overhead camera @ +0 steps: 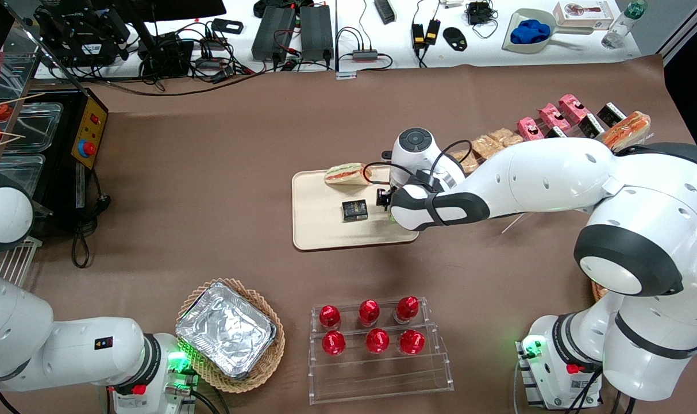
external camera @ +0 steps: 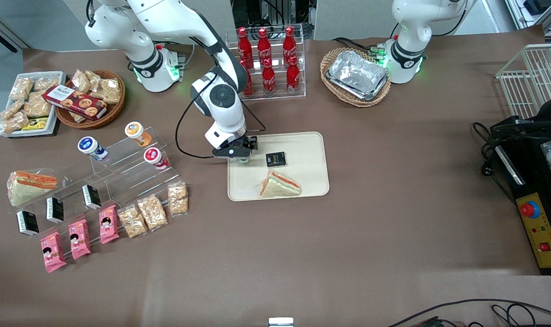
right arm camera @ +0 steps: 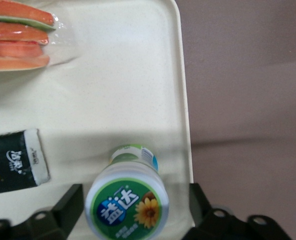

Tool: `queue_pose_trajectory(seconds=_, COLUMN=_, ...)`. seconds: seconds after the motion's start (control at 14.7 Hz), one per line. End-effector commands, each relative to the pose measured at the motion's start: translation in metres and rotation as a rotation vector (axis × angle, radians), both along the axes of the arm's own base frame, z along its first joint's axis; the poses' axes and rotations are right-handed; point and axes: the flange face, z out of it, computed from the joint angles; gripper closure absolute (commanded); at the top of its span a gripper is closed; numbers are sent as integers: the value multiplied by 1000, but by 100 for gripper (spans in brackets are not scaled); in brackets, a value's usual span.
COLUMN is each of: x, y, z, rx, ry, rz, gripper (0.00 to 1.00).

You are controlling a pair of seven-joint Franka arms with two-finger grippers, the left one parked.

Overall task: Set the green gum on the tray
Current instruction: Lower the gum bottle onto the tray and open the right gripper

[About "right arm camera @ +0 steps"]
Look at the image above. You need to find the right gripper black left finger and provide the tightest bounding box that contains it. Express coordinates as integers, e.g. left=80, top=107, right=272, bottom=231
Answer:
left=0, top=183, right=85, bottom=240

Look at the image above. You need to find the wrapped triangle sandwich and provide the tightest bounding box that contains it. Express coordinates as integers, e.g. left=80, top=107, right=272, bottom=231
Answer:
left=0, top=0, right=79, bottom=73

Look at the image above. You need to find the black tissue pack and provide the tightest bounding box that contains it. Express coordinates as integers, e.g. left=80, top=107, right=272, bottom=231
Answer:
left=0, top=128, right=51, bottom=197

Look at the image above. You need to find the green gum bottle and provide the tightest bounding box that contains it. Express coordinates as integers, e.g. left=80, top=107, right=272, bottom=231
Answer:
left=84, top=143, right=170, bottom=240

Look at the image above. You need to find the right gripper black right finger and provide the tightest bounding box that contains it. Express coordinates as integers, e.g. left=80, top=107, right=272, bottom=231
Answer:
left=182, top=183, right=292, bottom=240

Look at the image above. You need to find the beige plastic tray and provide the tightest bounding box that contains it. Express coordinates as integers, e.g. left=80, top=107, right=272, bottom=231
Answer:
left=0, top=0, right=195, bottom=240

